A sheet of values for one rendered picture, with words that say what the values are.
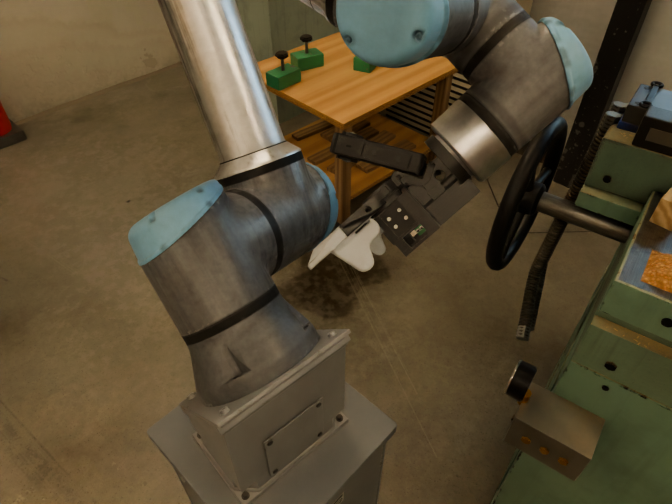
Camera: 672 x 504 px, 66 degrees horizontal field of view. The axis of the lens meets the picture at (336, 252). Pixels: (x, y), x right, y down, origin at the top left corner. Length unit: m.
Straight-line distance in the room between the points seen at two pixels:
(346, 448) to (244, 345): 0.31
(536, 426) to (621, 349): 0.18
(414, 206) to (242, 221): 0.25
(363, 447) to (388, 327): 0.88
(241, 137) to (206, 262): 0.22
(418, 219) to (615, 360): 0.39
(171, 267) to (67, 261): 1.53
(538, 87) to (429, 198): 0.16
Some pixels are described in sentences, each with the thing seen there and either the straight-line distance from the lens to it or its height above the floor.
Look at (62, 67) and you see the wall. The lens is 3.24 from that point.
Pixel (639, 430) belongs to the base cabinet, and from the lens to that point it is 0.95.
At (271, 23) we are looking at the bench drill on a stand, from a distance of 2.58.
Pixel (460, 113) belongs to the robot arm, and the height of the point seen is 1.10.
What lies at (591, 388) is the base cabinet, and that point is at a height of 0.67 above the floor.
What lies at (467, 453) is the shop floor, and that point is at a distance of 1.56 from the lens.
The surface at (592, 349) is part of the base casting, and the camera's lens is 0.85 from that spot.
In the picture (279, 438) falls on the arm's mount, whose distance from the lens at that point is 0.79.
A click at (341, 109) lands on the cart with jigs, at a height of 0.53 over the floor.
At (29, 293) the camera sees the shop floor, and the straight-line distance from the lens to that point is 2.14.
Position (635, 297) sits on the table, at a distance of 0.75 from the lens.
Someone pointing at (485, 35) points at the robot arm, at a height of 1.17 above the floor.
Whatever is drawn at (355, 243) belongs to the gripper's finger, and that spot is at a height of 0.98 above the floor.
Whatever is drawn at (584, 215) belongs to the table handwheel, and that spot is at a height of 0.82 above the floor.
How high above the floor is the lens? 1.37
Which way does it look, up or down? 44 degrees down
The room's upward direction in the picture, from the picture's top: straight up
